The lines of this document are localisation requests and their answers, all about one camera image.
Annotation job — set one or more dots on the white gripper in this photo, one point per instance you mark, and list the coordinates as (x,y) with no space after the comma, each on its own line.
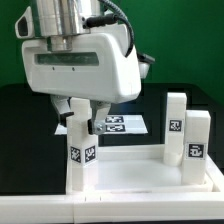
(98,67)

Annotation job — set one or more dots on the white square desk top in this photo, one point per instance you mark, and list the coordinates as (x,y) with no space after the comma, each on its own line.
(139,169)

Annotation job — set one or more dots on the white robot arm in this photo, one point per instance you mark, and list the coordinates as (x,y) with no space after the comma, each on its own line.
(58,21)

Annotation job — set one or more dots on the white fiducial marker sheet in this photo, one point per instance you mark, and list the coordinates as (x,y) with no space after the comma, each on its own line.
(125,124)

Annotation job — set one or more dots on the white L-shaped fence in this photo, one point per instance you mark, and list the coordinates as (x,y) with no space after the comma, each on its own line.
(98,207)

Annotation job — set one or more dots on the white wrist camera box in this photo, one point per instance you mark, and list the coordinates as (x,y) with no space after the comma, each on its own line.
(24,27)

